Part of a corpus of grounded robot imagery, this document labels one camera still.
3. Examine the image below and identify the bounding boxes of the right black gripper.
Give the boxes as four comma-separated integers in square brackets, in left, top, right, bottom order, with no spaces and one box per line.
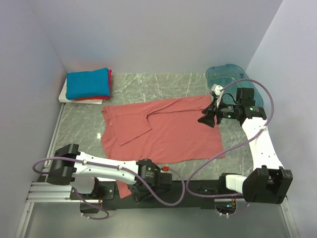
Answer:
[197,97,240,128]

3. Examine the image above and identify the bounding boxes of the salmon pink t shirt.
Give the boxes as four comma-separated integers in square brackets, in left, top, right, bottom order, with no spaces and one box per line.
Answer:
[101,94,226,199]

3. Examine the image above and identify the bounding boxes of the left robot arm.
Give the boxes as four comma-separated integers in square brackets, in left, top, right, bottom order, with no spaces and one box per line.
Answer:
[47,144,172,199]

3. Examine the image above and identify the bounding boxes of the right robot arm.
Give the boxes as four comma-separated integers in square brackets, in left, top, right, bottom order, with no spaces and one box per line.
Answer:
[198,84,293,204]

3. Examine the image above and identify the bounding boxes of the white board under stack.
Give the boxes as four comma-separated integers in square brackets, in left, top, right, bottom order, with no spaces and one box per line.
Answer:
[58,79,103,105]

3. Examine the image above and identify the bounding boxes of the teal plastic bin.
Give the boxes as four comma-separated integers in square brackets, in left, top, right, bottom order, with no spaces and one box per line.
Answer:
[205,64,264,107]

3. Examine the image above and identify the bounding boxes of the black base beam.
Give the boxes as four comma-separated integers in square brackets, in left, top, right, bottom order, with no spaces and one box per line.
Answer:
[70,180,242,211]

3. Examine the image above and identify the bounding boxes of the folded orange t shirt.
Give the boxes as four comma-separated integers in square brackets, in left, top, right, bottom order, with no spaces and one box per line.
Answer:
[74,97,103,101]

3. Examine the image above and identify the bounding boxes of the folded magenta t shirt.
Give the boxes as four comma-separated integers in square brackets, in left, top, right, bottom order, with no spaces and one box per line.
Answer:
[95,69,112,100]

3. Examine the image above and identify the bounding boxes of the folded blue t shirt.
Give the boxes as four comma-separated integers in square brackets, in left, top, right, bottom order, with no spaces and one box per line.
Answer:
[66,67,109,100]

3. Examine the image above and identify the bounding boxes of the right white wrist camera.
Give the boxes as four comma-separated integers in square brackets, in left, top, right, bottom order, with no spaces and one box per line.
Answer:
[210,84,224,108]

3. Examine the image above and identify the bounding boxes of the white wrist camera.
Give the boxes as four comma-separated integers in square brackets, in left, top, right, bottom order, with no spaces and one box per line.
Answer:
[160,166,170,172]
[210,84,224,108]

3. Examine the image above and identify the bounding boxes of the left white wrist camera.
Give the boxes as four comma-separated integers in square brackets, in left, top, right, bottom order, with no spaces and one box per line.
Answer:
[160,166,170,172]

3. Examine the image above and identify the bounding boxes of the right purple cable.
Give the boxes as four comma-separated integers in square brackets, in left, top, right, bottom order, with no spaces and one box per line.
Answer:
[185,78,275,217]

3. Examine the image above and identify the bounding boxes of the aluminium frame rail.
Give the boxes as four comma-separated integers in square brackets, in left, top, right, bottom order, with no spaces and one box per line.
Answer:
[17,103,300,238]

